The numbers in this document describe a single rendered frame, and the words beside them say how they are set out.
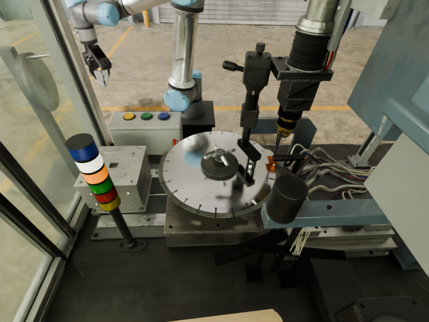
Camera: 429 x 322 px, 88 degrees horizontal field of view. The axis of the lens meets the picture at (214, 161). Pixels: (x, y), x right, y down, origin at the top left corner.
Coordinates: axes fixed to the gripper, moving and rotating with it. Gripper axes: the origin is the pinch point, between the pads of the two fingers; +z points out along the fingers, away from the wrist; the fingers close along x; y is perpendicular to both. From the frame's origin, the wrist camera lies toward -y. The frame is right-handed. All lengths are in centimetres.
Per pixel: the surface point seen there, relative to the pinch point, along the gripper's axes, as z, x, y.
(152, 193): 16, 13, -60
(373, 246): 11, -23, -123
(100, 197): -11, 29, -75
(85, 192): 4, 31, -56
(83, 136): -25, 27, -72
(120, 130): 2.9, 9.7, -34.8
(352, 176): 12, -48, -106
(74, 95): -16.7, 20.3, -38.1
